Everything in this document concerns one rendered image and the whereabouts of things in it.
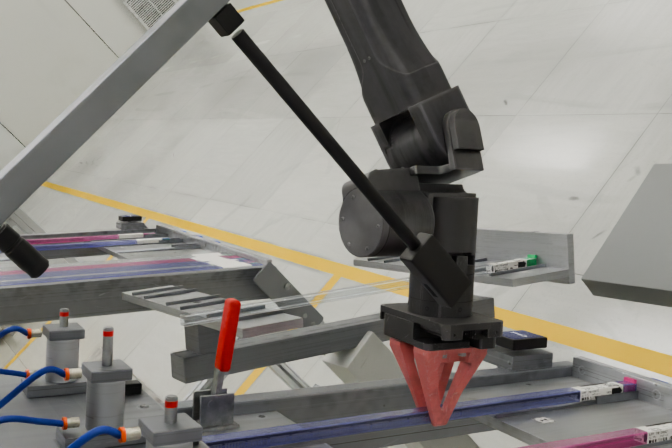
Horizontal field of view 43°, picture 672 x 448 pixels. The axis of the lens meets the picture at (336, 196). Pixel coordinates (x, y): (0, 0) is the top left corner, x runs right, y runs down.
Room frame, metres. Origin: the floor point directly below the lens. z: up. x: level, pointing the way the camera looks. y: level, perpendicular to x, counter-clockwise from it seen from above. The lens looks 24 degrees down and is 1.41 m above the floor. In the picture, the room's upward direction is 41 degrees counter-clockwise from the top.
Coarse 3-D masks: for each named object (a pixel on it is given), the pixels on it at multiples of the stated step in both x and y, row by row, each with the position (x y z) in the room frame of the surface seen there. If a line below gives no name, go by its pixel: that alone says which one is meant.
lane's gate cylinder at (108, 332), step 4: (104, 328) 0.47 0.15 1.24; (108, 328) 0.46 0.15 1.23; (112, 328) 0.47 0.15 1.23; (104, 332) 0.46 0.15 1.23; (108, 332) 0.46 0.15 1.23; (112, 332) 0.46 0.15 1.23; (104, 336) 0.46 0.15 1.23; (108, 336) 0.46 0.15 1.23; (112, 336) 0.46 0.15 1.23; (104, 340) 0.46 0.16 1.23; (108, 340) 0.46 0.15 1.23; (112, 340) 0.46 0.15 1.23; (104, 344) 0.46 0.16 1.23; (108, 344) 0.46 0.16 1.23; (112, 344) 0.46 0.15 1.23; (104, 348) 0.46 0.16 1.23; (108, 348) 0.46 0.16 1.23; (112, 348) 0.46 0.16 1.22; (104, 352) 0.46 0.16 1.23; (108, 352) 0.46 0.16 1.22; (112, 352) 0.46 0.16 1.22; (104, 356) 0.46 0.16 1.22; (108, 356) 0.46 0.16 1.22; (112, 356) 0.46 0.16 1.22; (104, 360) 0.46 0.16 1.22; (108, 360) 0.46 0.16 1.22; (104, 364) 0.46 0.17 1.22; (108, 364) 0.46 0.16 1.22
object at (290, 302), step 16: (480, 272) 0.91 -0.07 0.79; (352, 288) 0.85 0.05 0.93; (368, 288) 0.86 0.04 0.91; (384, 288) 0.86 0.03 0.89; (400, 288) 0.87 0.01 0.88; (256, 304) 0.81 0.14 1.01; (272, 304) 0.82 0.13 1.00; (288, 304) 0.82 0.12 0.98; (304, 304) 0.83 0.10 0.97; (192, 320) 0.79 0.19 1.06; (208, 320) 0.79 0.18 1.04
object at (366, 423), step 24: (624, 384) 0.66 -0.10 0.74; (456, 408) 0.61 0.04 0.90; (480, 408) 0.62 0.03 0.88; (504, 408) 0.62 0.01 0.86; (528, 408) 0.63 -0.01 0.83; (240, 432) 0.58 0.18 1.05; (264, 432) 0.57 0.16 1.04; (288, 432) 0.58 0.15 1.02; (312, 432) 0.58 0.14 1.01; (336, 432) 0.58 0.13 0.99; (360, 432) 0.59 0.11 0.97
